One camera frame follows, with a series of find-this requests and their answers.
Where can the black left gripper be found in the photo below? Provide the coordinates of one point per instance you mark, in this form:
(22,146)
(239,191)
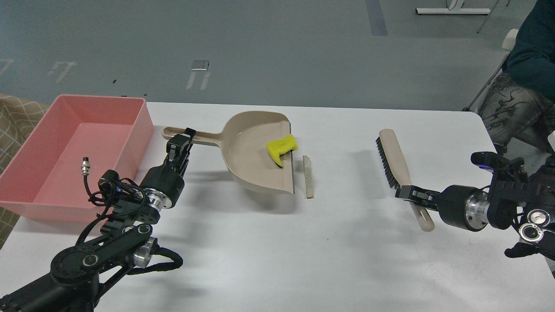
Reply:
(168,177)

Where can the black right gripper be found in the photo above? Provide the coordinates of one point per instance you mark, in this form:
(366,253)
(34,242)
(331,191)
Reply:
(464,207)

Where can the beige hand brush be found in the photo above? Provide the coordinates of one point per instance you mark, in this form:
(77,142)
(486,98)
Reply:
(397,173)

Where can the beige plastic dustpan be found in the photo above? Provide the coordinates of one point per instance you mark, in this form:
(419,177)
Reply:
(242,143)

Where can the yellow green sponge piece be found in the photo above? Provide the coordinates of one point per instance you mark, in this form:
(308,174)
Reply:
(276,148)

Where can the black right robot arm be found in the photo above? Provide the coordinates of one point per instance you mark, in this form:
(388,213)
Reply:
(510,200)

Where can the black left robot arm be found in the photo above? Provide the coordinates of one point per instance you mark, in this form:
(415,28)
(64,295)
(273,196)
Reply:
(117,243)

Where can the pink plastic bin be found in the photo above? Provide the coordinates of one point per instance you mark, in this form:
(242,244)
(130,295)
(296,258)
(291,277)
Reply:
(44,181)

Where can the grey floor plate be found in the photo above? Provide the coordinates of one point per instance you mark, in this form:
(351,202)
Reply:
(200,65)

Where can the person in teal sweater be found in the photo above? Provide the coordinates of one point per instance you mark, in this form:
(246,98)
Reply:
(523,95)

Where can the patterned beige cloth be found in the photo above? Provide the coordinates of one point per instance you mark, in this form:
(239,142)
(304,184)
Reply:
(18,118)

